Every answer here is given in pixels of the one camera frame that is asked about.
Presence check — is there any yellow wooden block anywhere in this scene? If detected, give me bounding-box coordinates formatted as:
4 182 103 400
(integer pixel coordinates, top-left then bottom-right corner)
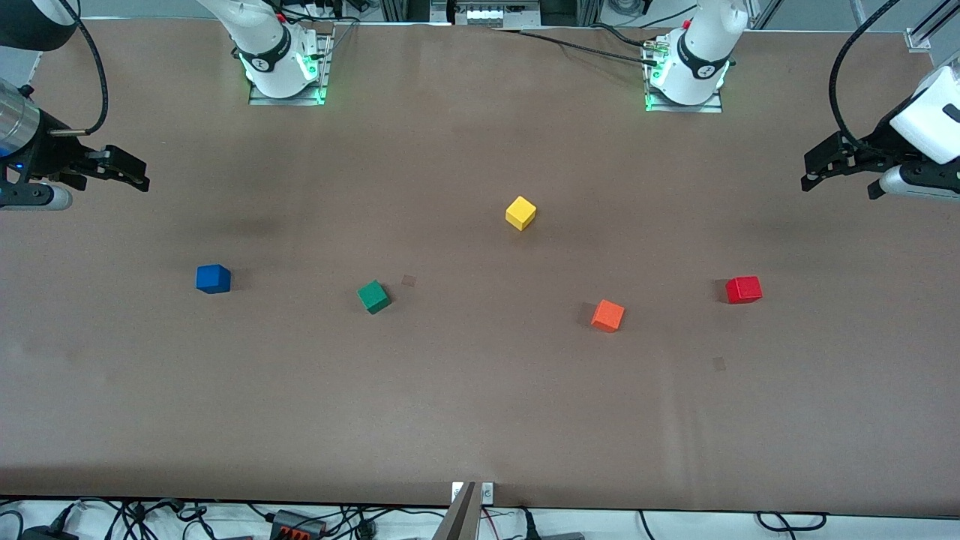
505 196 538 232

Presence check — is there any green wooden block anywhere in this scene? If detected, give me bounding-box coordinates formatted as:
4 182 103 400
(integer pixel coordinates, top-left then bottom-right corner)
357 280 392 315

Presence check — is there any red wooden block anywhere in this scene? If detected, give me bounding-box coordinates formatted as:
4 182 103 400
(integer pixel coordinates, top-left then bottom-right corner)
725 275 764 305

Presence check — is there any black orange connector block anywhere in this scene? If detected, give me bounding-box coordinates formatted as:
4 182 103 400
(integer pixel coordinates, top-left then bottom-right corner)
271 510 327 539

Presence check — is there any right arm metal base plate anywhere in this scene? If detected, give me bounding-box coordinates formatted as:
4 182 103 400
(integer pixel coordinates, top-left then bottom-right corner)
247 30 335 107

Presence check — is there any brown table mat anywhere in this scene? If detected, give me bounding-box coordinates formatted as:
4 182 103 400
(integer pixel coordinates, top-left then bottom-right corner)
0 19 960 518

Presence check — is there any aluminium frame profile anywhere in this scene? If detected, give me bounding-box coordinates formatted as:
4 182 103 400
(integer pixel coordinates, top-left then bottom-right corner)
379 0 451 23

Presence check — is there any grey metal terminal unit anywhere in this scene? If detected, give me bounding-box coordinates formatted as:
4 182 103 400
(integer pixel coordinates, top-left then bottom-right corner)
450 0 542 29

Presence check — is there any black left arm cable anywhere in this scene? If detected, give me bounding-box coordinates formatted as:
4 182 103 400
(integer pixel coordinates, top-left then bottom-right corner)
829 0 901 151

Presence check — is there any brown wooden strip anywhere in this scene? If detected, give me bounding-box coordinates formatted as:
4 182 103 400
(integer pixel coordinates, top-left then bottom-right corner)
433 481 481 540

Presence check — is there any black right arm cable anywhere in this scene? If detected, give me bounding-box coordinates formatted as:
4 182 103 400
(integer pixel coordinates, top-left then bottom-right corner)
49 0 110 137

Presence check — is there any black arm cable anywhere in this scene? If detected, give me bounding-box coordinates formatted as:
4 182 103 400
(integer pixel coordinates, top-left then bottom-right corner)
829 0 901 151
49 0 110 137

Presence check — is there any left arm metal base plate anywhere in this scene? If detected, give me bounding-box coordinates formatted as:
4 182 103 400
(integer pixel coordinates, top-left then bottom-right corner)
643 45 725 114

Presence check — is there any aluminium corner bracket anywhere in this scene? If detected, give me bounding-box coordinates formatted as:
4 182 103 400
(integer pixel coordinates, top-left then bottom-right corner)
905 0 960 52

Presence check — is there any looped black cable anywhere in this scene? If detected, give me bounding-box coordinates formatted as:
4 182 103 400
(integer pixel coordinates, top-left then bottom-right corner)
756 511 828 532

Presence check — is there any long black cable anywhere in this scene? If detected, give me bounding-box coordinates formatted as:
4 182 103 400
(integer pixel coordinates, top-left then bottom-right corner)
491 27 661 67

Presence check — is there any orange wooden block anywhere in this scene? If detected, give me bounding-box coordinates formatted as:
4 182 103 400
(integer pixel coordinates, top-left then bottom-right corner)
590 299 626 334

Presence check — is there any blue wooden block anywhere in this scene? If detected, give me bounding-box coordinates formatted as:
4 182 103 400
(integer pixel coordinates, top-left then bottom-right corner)
196 264 232 295

